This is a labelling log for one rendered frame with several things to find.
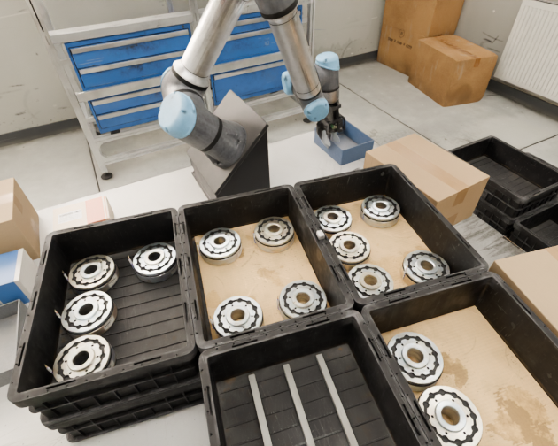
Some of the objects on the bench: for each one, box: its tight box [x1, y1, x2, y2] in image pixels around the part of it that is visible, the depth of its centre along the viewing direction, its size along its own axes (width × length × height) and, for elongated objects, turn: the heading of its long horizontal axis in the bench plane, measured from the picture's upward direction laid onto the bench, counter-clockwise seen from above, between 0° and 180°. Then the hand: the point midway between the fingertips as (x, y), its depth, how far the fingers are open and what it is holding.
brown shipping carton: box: [363, 134, 490, 226], centre depth 118 cm, size 30×22×16 cm
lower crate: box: [41, 378, 204, 442], centre depth 85 cm, size 40×30×12 cm
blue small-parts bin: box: [314, 119, 375, 165], centre depth 146 cm, size 20×15×7 cm
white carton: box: [0, 249, 38, 311], centre depth 96 cm, size 20×12×9 cm, turn 114°
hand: (328, 143), depth 143 cm, fingers closed
